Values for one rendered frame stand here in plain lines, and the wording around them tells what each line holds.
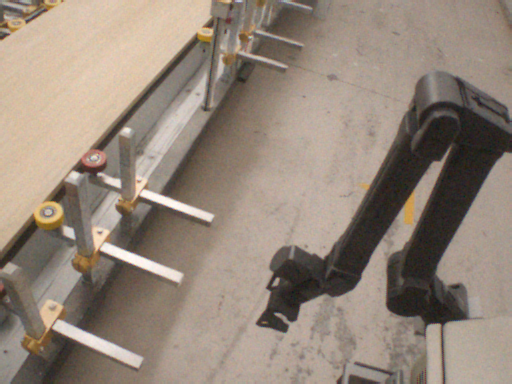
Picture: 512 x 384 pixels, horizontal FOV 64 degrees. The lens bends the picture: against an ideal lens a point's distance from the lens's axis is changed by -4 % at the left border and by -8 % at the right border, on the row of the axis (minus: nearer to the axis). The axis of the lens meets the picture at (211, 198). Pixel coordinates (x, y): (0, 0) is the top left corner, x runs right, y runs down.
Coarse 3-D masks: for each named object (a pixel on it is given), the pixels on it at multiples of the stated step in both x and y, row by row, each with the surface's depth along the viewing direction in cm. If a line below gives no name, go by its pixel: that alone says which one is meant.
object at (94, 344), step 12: (0, 300) 109; (12, 312) 109; (60, 324) 107; (60, 336) 108; (72, 336) 105; (84, 336) 106; (96, 348) 104; (108, 348) 105; (120, 348) 105; (120, 360) 103; (132, 360) 103
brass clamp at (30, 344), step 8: (48, 304) 109; (56, 304) 110; (40, 312) 107; (48, 312) 108; (56, 312) 108; (64, 312) 111; (48, 320) 106; (48, 328) 105; (24, 336) 103; (40, 336) 103; (48, 336) 106; (24, 344) 101; (32, 344) 102; (40, 344) 103; (32, 352) 103; (40, 352) 103
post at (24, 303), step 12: (12, 264) 84; (0, 276) 83; (12, 276) 82; (24, 276) 86; (12, 288) 85; (24, 288) 88; (12, 300) 90; (24, 300) 89; (24, 312) 92; (36, 312) 97; (24, 324) 98; (36, 324) 99; (36, 336) 101; (48, 348) 110
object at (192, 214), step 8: (88, 176) 141; (96, 176) 141; (104, 176) 142; (96, 184) 142; (104, 184) 141; (112, 184) 140; (144, 192) 139; (144, 200) 139; (152, 200) 138; (160, 200) 138; (168, 200) 138; (160, 208) 139; (168, 208) 137; (176, 208) 136; (184, 208) 137; (192, 208) 137; (184, 216) 137; (192, 216) 136; (200, 216) 135; (208, 216) 136; (208, 224) 136
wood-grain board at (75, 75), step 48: (96, 0) 213; (144, 0) 219; (192, 0) 226; (0, 48) 174; (48, 48) 178; (96, 48) 181; (144, 48) 186; (0, 96) 152; (48, 96) 155; (96, 96) 158; (0, 144) 136; (48, 144) 138; (96, 144) 143; (0, 192) 123; (48, 192) 125; (0, 240) 112
